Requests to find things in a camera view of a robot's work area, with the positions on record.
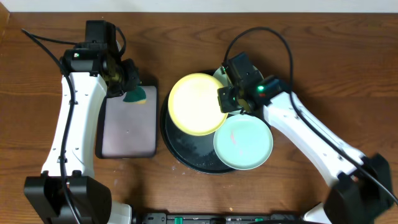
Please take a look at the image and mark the green yellow sponge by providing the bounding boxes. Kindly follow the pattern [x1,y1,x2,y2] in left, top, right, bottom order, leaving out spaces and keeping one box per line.
[123,86,147,104]

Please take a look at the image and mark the yellow plate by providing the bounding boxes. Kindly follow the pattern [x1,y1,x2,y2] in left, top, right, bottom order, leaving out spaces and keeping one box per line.
[167,73,228,136]

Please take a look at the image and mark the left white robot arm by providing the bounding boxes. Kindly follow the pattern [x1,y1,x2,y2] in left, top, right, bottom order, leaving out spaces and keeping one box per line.
[24,39,147,223]

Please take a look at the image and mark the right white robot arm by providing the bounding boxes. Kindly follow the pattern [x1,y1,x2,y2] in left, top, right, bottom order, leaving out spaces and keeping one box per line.
[218,76,397,223]

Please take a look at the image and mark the black rectangular soap tray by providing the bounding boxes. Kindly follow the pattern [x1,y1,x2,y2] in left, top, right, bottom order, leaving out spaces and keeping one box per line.
[95,86,158,159]

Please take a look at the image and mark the round black tray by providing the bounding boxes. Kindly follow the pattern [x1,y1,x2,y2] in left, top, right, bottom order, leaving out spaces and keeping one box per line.
[161,92,236,174]

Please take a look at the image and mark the upper mint green plate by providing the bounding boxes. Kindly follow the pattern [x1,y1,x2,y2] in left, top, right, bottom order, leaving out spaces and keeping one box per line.
[213,66,258,115]

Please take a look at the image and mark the mint green plate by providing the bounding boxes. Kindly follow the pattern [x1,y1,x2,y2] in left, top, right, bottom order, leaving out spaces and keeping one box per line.
[213,66,258,115]
[213,114,274,170]

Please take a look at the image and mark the lower mint green plate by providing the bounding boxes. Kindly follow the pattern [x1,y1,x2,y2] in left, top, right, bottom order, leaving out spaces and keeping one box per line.
[213,114,274,170]

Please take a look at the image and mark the black rail with green clips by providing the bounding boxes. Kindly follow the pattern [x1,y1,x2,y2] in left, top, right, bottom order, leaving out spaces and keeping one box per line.
[141,213,305,224]

